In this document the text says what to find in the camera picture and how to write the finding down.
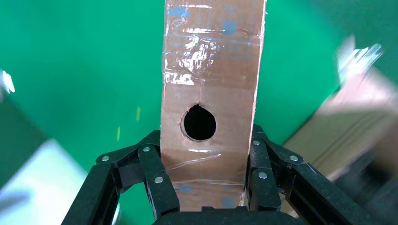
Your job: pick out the tiny yellow paper bit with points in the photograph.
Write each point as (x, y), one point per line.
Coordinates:
(138, 113)
(118, 133)

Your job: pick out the small taped cardboard box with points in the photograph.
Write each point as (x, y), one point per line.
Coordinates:
(211, 77)

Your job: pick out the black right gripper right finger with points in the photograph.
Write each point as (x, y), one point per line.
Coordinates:
(264, 183)

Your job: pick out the large open cardboard carton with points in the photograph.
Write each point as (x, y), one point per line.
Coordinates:
(348, 130)

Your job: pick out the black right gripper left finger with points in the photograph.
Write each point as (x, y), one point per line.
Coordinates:
(158, 183)

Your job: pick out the silver binder clip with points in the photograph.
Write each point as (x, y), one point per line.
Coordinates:
(357, 57)

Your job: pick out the green table cloth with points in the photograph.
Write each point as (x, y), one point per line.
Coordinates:
(102, 102)

